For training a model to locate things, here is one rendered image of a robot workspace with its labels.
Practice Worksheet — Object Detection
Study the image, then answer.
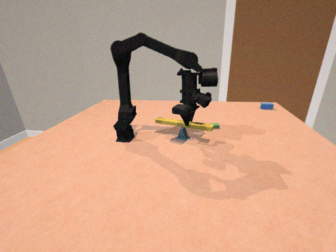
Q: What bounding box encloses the small green block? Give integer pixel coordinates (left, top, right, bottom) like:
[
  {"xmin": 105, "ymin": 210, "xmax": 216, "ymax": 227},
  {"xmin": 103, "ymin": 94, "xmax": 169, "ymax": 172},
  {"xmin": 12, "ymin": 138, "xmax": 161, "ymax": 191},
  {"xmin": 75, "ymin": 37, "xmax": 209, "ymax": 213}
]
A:
[{"xmin": 208, "ymin": 123, "xmax": 220, "ymax": 129}]

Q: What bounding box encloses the blue rectangular block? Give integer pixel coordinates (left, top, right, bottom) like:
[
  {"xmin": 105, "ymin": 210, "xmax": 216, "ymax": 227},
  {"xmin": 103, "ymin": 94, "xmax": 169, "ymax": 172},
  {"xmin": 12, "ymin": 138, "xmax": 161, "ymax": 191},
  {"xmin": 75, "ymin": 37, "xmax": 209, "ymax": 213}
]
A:
[{"xmin": 261, "ymin": 103, "xmax": 274, "ymax": 110}]

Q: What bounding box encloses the yellow bar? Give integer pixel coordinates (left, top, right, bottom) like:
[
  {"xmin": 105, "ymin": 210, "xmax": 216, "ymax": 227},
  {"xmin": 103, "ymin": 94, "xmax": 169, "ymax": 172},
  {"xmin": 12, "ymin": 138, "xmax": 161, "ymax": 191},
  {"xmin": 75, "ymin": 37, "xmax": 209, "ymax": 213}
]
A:
[{"xmin": 155, "ymin": 117, "xmax": 214, "ymax": 131}]

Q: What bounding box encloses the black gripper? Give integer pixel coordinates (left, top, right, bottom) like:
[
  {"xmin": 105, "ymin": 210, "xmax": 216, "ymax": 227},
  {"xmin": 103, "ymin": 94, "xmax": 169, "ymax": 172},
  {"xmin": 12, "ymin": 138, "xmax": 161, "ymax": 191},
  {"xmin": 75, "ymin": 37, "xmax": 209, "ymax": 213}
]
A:
[{"xmin": 172, "ymin": 87, "xmax": 200, "ymax": 126}]

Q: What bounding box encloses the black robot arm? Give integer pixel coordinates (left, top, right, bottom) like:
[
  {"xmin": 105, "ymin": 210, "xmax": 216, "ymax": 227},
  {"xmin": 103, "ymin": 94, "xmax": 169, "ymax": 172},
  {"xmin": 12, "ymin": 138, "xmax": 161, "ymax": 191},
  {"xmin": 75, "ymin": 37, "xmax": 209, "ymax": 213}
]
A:
[{"xmin": 110, "ymin": 33, "xmax": 218, "ymax": 142}]

